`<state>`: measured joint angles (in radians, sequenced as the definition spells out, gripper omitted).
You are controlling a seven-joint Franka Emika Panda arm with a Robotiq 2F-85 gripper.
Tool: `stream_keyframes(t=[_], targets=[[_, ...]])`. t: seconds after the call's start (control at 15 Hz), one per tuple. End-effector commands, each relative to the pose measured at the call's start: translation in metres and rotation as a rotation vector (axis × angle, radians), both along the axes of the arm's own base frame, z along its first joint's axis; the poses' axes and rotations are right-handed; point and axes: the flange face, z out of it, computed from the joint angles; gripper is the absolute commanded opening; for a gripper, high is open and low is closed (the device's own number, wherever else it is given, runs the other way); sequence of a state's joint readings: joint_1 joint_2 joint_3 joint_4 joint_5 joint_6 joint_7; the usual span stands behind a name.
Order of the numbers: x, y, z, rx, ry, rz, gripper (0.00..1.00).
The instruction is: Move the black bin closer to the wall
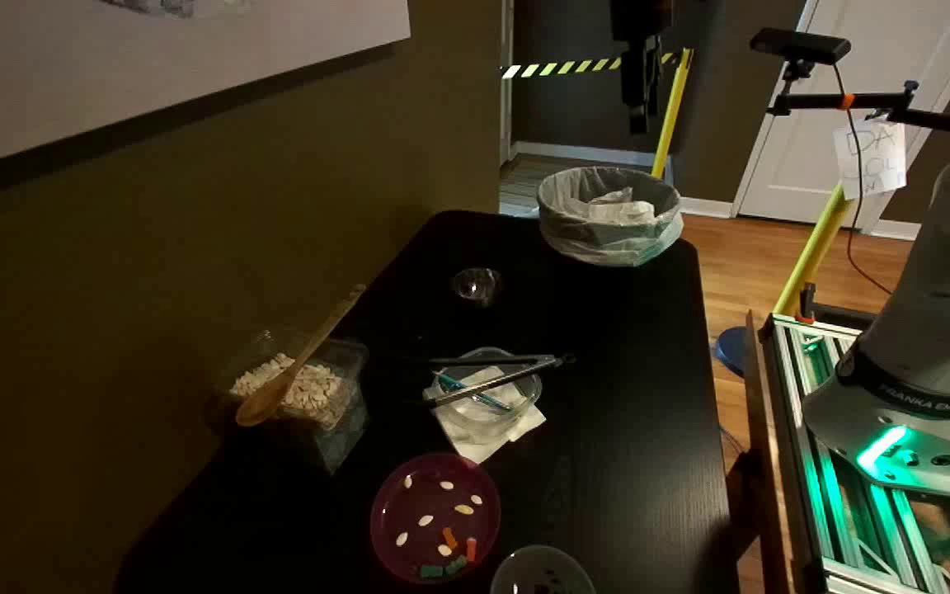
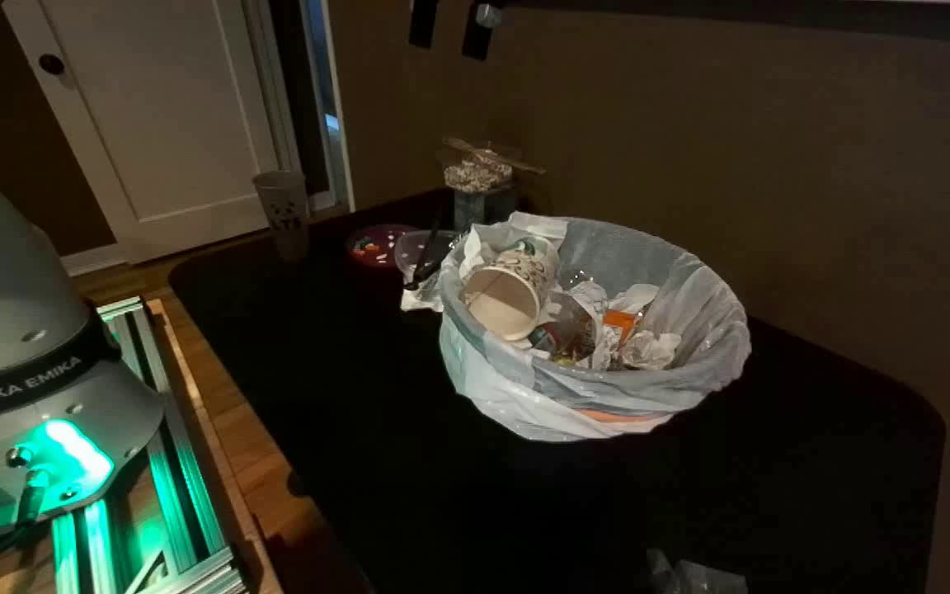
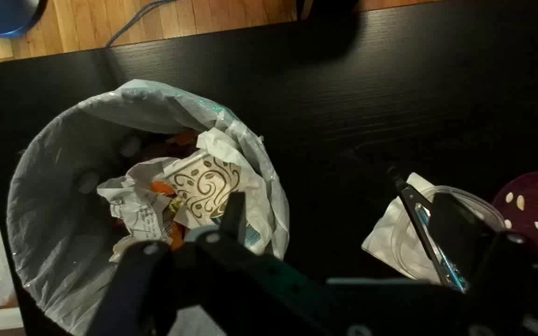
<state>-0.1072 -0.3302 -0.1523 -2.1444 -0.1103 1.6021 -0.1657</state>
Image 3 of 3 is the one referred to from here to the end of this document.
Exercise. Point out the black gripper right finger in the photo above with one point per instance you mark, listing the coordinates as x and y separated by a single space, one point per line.
500 280

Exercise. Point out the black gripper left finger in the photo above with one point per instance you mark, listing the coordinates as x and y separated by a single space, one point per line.
158 285

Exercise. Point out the black trash bin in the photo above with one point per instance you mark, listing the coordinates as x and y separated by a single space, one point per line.
46 186

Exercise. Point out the blue pen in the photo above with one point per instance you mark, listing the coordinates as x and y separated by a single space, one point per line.
458 280

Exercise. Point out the red polka dot object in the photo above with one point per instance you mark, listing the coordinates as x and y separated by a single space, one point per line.
533 211

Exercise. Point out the crumpled printed receipt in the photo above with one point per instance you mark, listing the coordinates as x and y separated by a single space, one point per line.
135 211

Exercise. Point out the shallow clear plastic container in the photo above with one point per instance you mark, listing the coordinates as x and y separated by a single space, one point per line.
475 205

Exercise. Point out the orange wrapper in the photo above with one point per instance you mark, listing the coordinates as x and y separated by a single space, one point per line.
161 186

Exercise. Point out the black tongs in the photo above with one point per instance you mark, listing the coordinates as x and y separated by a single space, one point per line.
419 216

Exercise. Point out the green blue patterned paper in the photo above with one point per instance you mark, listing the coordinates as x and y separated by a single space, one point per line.
253 235

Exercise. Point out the brown swirl patterned paper cup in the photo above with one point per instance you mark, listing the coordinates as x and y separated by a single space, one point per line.
204 183

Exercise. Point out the blue round floor disc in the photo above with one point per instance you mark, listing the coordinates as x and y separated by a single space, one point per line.
1 13

